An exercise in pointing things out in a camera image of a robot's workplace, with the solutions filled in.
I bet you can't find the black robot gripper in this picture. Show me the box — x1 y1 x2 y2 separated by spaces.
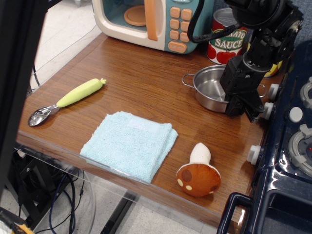
220 56 265 123

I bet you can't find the small stainless steel pot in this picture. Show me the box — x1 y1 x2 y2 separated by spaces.
182 64 268 114

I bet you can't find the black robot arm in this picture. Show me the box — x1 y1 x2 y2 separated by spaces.
0 0 290 190

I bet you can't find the white stove knob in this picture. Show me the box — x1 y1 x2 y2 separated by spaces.
247 145 261 165
261 102 274 120
268 83 279 100

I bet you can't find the dark blue toy stove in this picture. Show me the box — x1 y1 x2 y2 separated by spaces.
217 40 312 234

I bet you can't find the pineapple slices can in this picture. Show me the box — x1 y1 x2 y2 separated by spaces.
264 61 283 78

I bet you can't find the tomato sauce can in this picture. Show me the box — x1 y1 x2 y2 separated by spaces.
207 8 248 65

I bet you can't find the plush brown mushroom toy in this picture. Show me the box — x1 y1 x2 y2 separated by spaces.
176 143 221 197

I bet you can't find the teal toy microwave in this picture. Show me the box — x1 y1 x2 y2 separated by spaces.
92 0 214 54

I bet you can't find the light blue folded cloth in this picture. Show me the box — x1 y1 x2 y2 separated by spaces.
80 112 178 183

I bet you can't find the black cable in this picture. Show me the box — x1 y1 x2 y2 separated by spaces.
36 170 86 234

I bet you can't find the spoon with green handle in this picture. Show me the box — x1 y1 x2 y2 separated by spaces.
28 78 107 127

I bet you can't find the blue cable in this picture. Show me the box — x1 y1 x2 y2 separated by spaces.
48 170 76 234

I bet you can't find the black desk frame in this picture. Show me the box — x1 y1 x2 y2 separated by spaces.
5 143 79 233

